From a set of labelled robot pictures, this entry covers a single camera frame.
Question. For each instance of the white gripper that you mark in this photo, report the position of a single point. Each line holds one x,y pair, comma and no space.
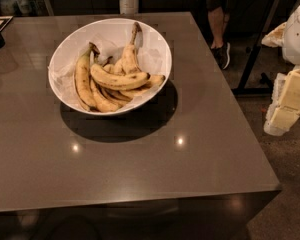
297,39

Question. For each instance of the banana across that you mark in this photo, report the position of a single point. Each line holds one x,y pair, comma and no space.
118,82

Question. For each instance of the right lower banana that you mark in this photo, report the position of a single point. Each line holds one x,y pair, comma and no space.
154,80

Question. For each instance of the bottom middle banana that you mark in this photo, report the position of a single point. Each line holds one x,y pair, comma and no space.
103,104

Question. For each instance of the white bowl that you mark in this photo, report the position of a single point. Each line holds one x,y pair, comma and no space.
110,67

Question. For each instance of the left long banana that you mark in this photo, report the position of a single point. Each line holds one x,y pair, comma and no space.
82,78

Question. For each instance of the person leg with shoe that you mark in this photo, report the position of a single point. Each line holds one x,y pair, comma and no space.
218,18

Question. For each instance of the white paper liner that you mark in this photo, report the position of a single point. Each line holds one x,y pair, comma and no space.
153,55

